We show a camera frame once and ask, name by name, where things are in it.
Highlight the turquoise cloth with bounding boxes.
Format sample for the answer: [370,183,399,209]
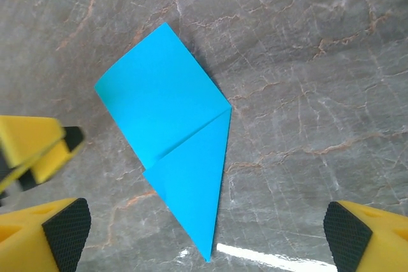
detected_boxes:
[94,22,233,263]

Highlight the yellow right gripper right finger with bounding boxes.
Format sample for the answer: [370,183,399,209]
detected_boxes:
[323,201,408,272]

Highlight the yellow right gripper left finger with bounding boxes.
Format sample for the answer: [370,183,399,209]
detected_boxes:
[0,197,92,272]

